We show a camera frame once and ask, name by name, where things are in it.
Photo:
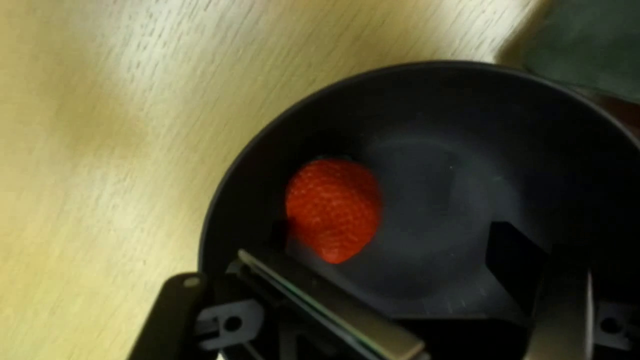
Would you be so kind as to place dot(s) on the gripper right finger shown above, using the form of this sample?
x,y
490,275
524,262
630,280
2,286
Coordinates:
x,y
562,313

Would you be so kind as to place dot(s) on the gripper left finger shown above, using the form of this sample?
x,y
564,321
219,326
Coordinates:
x,y
332,313

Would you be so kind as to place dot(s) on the small red toy strawberry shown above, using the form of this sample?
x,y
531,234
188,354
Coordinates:
x,y
332,211

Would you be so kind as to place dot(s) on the black bowl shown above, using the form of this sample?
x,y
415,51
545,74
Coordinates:
x,y
452,167

